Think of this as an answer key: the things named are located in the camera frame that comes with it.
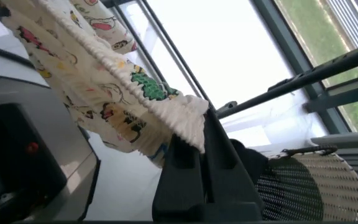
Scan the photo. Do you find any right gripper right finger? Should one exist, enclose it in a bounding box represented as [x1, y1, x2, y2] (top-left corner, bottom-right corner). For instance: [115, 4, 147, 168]
[202, 108, 266, 222]

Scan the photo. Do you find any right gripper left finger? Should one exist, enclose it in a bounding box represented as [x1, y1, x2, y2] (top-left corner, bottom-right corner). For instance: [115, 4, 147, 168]
[151, 133, 206, 222]

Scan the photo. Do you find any cream printed garment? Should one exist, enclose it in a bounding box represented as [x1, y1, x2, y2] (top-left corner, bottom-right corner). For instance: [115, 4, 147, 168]
[0, 0, 210, 169]

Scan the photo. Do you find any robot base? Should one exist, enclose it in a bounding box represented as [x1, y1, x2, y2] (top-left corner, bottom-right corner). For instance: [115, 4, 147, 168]
[0, 40, 101, 224]

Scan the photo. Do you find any white laundry basket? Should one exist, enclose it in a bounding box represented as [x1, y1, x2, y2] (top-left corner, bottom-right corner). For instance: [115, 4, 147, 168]
[254, 144, 358, 222]

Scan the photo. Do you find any black garment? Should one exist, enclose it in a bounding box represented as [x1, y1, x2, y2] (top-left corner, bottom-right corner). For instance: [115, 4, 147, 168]
[229, 138, 270, 185]

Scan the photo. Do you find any window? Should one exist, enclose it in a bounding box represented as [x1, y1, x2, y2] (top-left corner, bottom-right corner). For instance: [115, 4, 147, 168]
[249, 0, 358, 135]

